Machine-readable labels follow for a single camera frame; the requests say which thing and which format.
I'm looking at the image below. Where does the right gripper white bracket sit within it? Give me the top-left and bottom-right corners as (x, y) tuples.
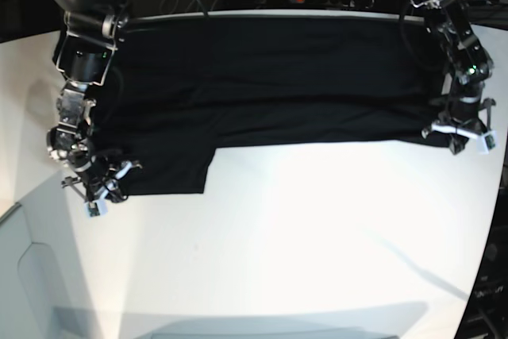
(61, 158), (143, 203)

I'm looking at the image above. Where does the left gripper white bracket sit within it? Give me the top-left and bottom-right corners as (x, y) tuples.
(421, 96), (496, 156)

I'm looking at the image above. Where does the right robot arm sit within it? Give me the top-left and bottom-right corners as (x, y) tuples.
(47, 0), (135, 217)

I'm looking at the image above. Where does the black T-shirt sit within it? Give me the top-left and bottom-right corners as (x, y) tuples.
(87, 18), (449, 195)

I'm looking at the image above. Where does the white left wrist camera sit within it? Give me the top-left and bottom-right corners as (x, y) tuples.
(476, 130), (498, 155)

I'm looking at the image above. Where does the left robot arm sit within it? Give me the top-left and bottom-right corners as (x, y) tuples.
(398, 0), (498, 154)

